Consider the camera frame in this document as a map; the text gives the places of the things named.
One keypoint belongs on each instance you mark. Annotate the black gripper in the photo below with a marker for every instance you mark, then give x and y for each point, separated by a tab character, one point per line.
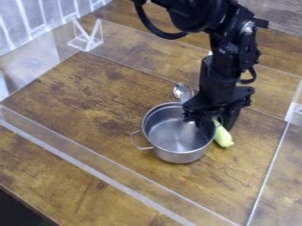
219	98

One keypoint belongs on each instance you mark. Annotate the black bar on table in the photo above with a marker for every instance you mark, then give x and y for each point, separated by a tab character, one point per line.
262	23

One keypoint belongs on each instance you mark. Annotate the green spoon handle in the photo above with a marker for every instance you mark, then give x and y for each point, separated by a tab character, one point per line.
223	137

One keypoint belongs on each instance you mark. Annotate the clear acrylic triangle stand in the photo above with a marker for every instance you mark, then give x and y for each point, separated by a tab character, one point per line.
84	41

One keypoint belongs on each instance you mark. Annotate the clear acrylic front barrier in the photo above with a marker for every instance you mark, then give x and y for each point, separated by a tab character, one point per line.
143	189

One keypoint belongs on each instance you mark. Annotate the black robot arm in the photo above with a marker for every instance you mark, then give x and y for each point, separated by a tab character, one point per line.
231	26

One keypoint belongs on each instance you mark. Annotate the stainless steel pot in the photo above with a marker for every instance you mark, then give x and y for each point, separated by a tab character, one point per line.
175	140

